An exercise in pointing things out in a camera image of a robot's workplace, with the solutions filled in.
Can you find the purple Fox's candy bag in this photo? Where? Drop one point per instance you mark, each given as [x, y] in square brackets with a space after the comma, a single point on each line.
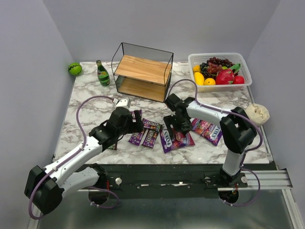
[179, 140]
[210, 132]

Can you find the dark grape bunch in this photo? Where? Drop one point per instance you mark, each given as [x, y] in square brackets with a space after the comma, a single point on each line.
[214, 65]

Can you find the red apple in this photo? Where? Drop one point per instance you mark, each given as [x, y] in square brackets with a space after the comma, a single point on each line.
[239, 80]

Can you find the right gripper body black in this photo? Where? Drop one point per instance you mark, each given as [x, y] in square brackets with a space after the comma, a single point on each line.
[176, 121]

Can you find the yellow small fruit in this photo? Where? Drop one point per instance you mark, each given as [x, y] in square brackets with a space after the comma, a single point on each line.
[196, 68]

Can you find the orange fruit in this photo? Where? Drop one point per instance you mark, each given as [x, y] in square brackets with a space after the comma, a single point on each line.
[209, 81]

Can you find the black wire wooden shelf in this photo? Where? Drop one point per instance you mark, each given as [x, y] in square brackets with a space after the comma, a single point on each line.
[142, 71]

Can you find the aluminium rail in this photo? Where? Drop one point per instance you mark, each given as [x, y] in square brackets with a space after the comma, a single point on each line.
[269, 180]

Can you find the yellow mango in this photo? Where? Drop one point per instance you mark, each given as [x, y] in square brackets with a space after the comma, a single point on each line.
[199, 78]

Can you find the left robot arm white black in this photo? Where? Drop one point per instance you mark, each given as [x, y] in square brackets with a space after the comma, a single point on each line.
[46, 187]

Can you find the red dragon fruit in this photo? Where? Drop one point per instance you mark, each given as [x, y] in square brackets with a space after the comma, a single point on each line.
[225, 77]

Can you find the black mounting base plate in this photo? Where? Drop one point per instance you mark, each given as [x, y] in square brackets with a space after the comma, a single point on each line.
[168, 181]

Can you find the green ball toy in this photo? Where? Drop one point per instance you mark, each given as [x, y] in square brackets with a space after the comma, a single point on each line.
[75, 69]

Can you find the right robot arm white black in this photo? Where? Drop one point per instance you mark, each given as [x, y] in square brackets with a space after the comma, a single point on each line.
[238, 132]

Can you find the green glass bottle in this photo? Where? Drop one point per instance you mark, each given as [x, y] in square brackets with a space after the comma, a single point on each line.
[102, 74]

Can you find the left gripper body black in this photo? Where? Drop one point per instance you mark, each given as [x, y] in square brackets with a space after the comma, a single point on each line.
[134, 120]

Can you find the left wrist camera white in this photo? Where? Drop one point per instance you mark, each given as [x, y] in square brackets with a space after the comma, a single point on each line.
[124, 103]

